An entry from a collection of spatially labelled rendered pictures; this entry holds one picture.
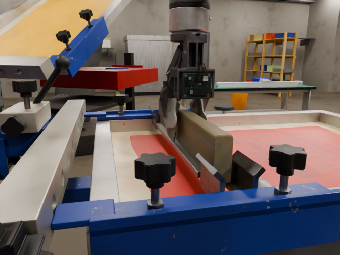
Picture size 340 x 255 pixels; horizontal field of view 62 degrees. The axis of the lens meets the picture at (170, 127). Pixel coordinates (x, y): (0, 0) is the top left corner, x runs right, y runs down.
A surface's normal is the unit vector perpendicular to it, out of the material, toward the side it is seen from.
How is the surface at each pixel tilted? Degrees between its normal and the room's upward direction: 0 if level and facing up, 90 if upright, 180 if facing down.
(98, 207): 0
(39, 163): 0
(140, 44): 90
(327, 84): 90
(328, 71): 90
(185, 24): 91
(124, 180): 0
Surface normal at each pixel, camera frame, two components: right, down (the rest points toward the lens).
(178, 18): -0.51, 0.20
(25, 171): 0.01, -0.97
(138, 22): 0.25, 0.23
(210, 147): -0.97, 0.04
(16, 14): 0.96, 0.07
